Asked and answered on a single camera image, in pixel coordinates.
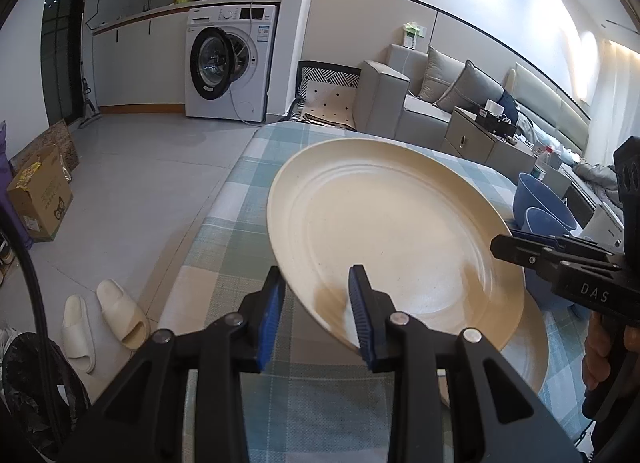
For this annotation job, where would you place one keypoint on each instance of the brown patterned board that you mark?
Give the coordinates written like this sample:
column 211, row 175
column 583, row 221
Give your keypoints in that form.
column 62, row 138

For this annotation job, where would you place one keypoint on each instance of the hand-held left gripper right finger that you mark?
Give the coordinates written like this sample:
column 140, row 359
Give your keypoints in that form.
column 361, row 318

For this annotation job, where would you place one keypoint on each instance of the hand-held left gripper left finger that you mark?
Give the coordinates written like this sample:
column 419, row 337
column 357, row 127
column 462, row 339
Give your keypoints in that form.
column 270, row 323

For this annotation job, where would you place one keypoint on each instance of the floor mop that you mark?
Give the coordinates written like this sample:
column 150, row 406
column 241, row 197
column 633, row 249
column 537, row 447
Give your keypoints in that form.
column 90, row 115

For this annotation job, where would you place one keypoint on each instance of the grey cushion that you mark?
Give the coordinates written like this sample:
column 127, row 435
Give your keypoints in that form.
column 440, row 73
column 470, row 88

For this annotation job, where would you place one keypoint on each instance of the grey nightstand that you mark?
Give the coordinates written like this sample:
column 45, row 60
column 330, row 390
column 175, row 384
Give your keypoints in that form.
column 470, row 138

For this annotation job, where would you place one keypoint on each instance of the grey jacket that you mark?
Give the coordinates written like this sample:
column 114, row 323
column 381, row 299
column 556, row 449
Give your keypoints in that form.
column 597, row 175

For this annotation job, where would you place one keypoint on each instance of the cream plate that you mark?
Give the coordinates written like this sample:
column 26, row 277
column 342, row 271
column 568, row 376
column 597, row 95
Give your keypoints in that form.
column 530, row 353
column 390, row 223

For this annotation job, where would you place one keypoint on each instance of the padded bed headboard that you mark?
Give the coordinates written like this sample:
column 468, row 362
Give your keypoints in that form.
column 550, row 103

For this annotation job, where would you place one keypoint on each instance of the cardboard box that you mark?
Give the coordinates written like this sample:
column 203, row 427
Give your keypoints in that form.
column 40, row 203

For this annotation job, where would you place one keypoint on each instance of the blue bowl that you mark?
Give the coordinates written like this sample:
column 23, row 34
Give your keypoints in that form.
column 545, row 223
column 537, row 190

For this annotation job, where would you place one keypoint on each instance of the dark glass door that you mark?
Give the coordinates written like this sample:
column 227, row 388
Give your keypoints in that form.
column 60, row 43

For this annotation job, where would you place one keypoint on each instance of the kitchen counter cabinet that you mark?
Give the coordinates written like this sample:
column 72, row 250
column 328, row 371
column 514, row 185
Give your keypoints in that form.
column 140, row 58

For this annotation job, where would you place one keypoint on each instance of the grey sofa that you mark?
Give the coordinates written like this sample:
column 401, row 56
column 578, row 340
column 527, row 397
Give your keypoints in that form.
column 380, row 93

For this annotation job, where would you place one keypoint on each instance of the black box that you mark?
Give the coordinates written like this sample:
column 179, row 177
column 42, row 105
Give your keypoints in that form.
column 495, row 124

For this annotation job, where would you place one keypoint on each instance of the plastic water bottle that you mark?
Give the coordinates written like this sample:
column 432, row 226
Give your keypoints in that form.
column 540, row 163

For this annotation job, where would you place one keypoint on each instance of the white curtain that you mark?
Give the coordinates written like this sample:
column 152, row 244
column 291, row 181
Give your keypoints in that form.
column 620, row 93

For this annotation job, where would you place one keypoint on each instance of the white tissue box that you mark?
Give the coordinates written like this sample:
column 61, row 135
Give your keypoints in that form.
column 495, row 107

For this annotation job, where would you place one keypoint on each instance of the person's right hand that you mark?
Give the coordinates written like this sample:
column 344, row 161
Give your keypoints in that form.
column 597, row 343

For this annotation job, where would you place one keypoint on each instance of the plaid tablecloth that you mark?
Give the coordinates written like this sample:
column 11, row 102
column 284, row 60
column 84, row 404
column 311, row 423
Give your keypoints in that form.
column 235, row 223

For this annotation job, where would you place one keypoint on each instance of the dark blue pillow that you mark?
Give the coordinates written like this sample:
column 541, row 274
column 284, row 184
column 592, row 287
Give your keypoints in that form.
column 509, row 103

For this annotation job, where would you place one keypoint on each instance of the green and white box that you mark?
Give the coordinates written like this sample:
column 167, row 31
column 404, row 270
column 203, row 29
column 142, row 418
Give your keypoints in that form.
column 412, row 35

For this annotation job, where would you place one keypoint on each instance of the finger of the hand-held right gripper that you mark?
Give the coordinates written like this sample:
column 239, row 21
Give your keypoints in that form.
column 530, row 255
column 540, row 238

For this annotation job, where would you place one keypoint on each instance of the white washing machine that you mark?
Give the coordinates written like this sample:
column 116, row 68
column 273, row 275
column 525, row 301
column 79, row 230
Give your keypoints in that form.
column 250, row 73

